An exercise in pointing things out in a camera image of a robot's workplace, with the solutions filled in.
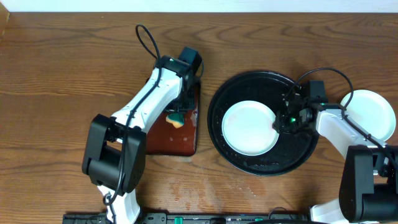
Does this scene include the green yellow sponge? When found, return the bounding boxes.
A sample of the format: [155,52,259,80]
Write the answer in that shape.
[166,113,185,128]

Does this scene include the pale green plate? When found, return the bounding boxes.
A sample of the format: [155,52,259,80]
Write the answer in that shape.
[346,90,396,142]
[221,100,279,156]

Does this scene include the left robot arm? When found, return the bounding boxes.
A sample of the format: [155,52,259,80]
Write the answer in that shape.
[82,47,203,223]

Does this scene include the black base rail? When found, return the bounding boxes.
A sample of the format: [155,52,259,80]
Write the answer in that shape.
[62,208,310,224]

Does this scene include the rectangular black red tray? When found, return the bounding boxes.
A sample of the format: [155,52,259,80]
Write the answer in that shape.
[146,83,201,156]

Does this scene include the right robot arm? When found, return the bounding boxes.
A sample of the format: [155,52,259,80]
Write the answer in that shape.
[273,81,397,223]

